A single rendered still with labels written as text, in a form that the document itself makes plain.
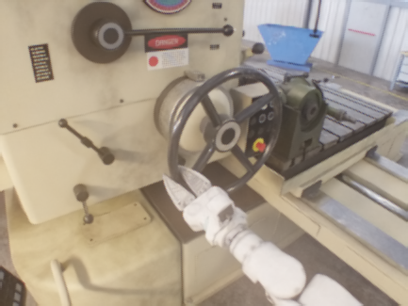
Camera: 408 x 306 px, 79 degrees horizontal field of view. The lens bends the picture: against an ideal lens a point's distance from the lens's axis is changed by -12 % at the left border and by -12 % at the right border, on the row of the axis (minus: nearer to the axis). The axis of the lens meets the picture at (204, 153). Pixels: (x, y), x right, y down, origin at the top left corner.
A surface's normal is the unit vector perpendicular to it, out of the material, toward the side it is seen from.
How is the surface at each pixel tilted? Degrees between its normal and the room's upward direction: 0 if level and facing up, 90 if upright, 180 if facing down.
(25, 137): 90
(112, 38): 90
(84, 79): 90
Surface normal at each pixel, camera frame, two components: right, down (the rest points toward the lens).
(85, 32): 0.57, 0.45
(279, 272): -0.33, -0.72
